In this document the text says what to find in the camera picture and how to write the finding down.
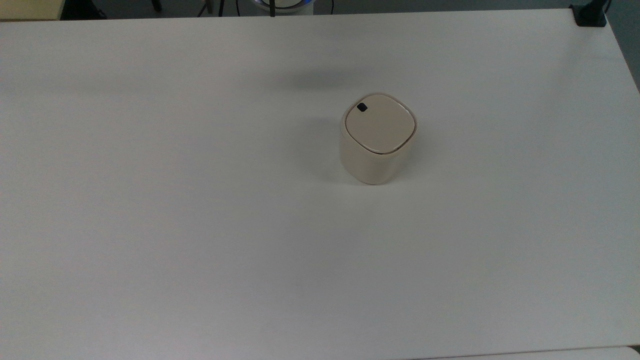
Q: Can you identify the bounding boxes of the black tripod legs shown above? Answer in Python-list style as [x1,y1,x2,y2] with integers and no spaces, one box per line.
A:
[196,0,242,17]

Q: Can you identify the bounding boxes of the black bag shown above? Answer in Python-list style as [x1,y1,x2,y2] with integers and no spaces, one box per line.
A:
[60,0,108,20]

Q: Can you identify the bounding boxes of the beige plastic trash bin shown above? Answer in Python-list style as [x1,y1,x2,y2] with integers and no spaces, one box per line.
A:
[339,92,418,186]

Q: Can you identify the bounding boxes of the yellow wooden box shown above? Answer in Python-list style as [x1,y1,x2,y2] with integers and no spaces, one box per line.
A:
[0,0,66,22]

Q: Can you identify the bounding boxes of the beige trash bin lid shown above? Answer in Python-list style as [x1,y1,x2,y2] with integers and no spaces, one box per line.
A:
[344,94,417,155]

